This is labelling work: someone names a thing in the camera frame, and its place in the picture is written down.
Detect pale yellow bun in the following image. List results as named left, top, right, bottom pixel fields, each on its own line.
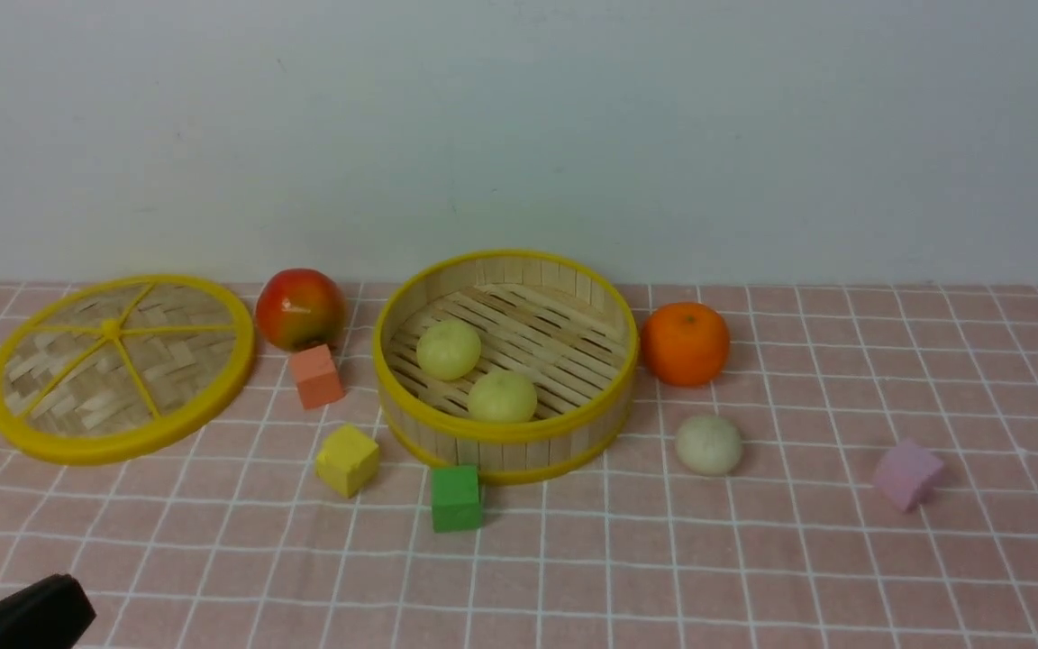
left=467, top=369, right=537, bottom=424
left=415, top=319, right=482, bottom=381

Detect red apple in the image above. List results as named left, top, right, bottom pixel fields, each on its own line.
left=254, top=268, right=349, bottom=353

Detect pink checkered tablecloth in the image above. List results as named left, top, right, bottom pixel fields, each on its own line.
left=0, top=282, right=1038, bottom=648

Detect pink block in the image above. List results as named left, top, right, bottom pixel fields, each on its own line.
left=870, top=439, right=946, bottom=513

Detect white bun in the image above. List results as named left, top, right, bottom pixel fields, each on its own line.
left=674, top=415, right=744, bottom=477

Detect yellow bamboo steamer lid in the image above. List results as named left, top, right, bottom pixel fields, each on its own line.
left=0, top=275, right=257, bottom=467

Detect orange cube block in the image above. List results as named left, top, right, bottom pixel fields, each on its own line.
left=289, top=344, right=346, bottom=410

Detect yellow bamboo steamer tray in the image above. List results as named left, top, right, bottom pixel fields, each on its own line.
left=371, top=248, right=640, bottom=485

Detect yellow cube block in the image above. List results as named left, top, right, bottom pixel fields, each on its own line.
left=315, top=424, right=380, bottom=498

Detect orange fruit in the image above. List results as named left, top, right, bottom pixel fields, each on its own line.
left=640, top=301, right=732, bottom=388

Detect green cube block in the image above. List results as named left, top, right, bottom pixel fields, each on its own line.
left=430, top=465, right=485, bottom=534

